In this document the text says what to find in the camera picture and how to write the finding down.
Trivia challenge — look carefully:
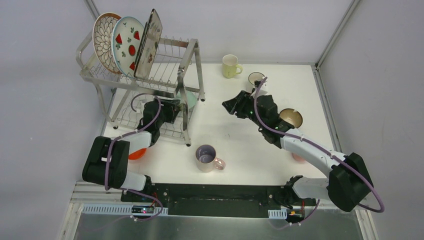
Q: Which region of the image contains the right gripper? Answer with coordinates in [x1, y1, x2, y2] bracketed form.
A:
[222, 90, 266, 129]

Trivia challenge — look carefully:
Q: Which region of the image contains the mint green bowl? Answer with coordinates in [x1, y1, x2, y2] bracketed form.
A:
[174, 90, 198, 110]

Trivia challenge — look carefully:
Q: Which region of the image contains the square flower pattern plate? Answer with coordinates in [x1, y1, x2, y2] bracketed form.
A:
[133, 8, 163, 79]

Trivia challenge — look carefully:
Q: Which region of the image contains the watermelon pattern round plate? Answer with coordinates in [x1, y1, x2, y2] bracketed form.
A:
[111, 16, 144, 77]

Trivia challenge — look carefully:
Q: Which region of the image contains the floral petal brown-rim plate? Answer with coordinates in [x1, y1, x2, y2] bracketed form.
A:
[92, 12, 121, 74]

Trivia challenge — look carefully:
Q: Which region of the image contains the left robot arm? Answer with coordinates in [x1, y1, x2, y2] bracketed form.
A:
[82, 98, 181, 203]

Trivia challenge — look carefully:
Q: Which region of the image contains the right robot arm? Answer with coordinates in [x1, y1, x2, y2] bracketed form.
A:
[222, 90, 374, 212]

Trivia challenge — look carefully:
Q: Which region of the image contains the stainless steel dish rack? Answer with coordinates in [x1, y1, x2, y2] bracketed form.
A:
[75, 32, 206, 147]

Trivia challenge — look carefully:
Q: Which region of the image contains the white mug dark rim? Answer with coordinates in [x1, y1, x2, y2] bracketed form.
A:
[248, 71, 265, 87]

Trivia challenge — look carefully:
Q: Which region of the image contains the yellow mug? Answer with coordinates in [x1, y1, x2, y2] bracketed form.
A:
[222, 54, 243, 79]

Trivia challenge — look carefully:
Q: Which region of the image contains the orange plastic bowl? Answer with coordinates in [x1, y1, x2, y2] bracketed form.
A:
[128, 148, 147, 161]

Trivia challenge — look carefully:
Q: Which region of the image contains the pink iridescent mug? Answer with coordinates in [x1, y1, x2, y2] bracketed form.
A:
[195, 144, 226, 173]

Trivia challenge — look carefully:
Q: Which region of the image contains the brown patterned small bowl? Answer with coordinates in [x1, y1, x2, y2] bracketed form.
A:
[279, 108, 303, 128]

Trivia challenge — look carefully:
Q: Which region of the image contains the pink cup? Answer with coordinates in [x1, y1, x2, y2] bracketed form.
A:
[291, 153, 306, 162]

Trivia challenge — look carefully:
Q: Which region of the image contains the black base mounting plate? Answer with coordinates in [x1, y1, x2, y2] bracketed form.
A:
[120, 182, 316, 220]

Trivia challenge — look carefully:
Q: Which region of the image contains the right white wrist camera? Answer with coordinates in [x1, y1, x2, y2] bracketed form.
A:
[252, 79, 269, 98]

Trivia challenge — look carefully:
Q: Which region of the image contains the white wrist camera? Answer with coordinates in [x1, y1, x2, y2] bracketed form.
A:
[134, 104, 145, 117]
[252, 79, 269, 98]

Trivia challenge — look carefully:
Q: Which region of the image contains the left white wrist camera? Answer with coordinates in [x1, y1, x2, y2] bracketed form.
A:
[134, 104, 145, 117]

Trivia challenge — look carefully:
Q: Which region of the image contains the aluminium frame rail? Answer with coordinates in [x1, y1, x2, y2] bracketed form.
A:
[311, 65, 342, 153]

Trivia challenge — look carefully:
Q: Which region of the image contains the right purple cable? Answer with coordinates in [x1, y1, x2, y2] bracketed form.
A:
[253, 76, 386, 229]

